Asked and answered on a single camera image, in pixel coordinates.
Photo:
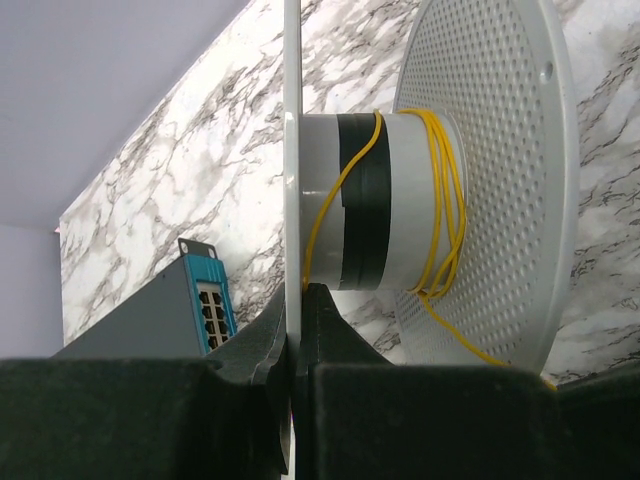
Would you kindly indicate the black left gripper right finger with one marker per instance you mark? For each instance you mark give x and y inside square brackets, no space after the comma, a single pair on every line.
[357,416]

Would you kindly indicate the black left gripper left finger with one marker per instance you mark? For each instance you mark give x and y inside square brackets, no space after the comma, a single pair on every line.
[223,416]

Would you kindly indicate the dark grey flat box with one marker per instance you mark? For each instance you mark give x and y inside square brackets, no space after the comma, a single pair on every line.
[185,311]

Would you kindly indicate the white perforated cable spool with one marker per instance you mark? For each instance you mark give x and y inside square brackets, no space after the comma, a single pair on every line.
[443,230]

